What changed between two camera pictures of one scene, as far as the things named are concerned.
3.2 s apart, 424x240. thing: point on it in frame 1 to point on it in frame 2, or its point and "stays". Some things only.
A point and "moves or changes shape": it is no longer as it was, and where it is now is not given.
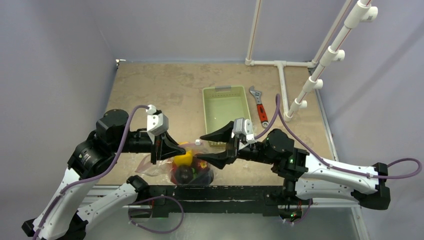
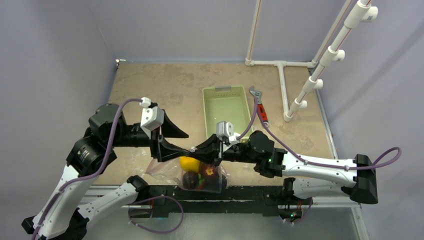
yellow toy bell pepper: x=184 y=159 moves or changes shape
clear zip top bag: x=184 y=167 moves or changes shape
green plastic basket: x=222 y=105 stays
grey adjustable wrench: x=261 y=110 stays
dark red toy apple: x=202 y=166 to x=210 y=174
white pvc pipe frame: x=363 y=11 stays
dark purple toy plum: x=185 y=174 moves or changes shape
